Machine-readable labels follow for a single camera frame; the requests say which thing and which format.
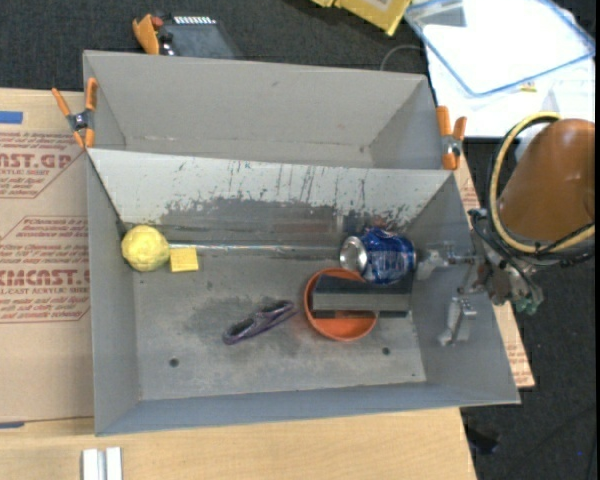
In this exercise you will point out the orange bowl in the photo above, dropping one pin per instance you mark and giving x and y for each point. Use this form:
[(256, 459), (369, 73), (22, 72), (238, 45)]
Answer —
[(342, 328)]

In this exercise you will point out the yellow square sponge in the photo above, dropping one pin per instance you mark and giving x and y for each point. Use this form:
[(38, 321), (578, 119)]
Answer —
[(184, 260)]

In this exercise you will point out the grey metal bin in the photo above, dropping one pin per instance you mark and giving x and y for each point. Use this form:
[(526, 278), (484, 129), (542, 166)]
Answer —
[(260, 368)]

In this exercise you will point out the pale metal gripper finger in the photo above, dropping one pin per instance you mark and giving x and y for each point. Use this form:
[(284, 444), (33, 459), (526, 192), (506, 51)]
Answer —
[(437, 259), (459, 320)]

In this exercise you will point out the brown cardboard board, red print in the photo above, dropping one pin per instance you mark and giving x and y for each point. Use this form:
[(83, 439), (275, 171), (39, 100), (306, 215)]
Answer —
[(40, 358)]

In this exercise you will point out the blue drink can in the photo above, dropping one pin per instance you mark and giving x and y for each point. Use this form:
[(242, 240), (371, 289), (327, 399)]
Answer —
[(387, 260)]

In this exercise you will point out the dark grey flat block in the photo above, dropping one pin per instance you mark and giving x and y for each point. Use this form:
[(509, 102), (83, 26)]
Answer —
[(362, 300)]

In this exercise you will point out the yellow ball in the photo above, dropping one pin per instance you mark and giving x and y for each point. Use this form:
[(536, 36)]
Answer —
[(145, 248)]

